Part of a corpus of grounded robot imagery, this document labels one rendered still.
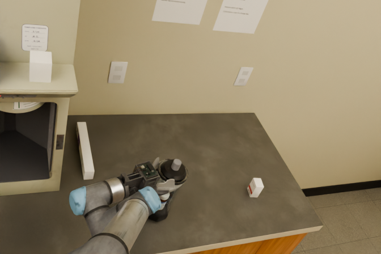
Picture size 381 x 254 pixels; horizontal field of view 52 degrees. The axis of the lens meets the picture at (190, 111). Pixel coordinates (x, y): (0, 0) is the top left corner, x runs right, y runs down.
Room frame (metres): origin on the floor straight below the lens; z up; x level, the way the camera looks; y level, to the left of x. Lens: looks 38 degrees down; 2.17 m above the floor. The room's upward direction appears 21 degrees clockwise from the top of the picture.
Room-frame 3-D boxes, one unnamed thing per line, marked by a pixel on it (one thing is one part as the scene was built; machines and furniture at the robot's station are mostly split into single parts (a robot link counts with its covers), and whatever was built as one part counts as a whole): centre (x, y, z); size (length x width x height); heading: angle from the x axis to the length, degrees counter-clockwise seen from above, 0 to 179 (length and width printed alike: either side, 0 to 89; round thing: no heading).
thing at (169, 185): (0.86, -0.02, 1.17); 0.09 x 0.03 x 0.06; 112
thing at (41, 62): (0.75, 0.39, 1.54); 0.05 x 0.05 x 0.06; 29
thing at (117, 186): (0.76, 0.14, 1.17); 0.08 x 0.05 x 0.08; 47
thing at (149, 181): (0.82, 0.08, 1.18); 0.12 x 0.08 x 0.09; 137
